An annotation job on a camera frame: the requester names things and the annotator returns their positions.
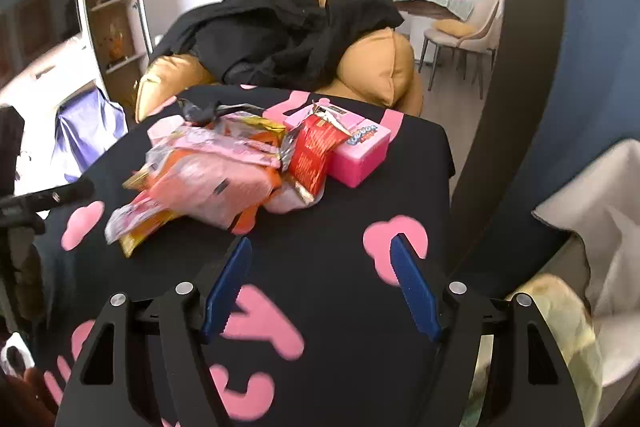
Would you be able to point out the small black object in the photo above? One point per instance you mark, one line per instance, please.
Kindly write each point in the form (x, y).
(200, 112)

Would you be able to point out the purple cloth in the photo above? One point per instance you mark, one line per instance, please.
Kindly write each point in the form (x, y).
(85, 127)

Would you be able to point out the beige dining chair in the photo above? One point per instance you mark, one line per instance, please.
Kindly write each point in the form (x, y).
(470, 44)
(489, 14)

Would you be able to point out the black clothing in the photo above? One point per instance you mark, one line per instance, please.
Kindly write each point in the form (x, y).
(280, 37)

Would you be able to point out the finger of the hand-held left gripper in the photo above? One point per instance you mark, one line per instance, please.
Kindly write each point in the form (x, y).
(55, 196)

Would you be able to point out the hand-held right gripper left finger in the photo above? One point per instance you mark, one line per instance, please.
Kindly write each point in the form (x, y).
(230, 292)

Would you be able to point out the black pink print tablecloth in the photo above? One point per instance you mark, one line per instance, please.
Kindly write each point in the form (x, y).
(320, 232)

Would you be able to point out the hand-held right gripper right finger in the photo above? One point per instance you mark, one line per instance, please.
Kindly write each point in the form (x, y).
(412, 287)

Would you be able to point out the yellowish plastic bag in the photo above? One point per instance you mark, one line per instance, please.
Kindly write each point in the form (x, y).
(565, 322)

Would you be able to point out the white low cabinet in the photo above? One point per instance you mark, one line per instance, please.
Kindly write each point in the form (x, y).
(55, 62)

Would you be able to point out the yellow seat cushion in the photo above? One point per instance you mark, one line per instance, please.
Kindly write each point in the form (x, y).
(452, 27)

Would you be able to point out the pink white snack packet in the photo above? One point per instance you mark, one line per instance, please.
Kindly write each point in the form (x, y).
(215, 177)

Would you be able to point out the white shelf unit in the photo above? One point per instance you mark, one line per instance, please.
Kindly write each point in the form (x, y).
(82, 7)

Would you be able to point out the white bin liner bag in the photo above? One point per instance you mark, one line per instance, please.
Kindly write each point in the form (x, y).
(615, 227)

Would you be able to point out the pink plastic box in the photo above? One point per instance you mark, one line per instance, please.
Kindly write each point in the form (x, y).
(360, 157)

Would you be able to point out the person's reddish brown clothing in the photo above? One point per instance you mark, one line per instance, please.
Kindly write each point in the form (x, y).
(30, 392)

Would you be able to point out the tan leather sofa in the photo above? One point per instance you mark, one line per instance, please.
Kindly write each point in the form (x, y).
(375, 67)

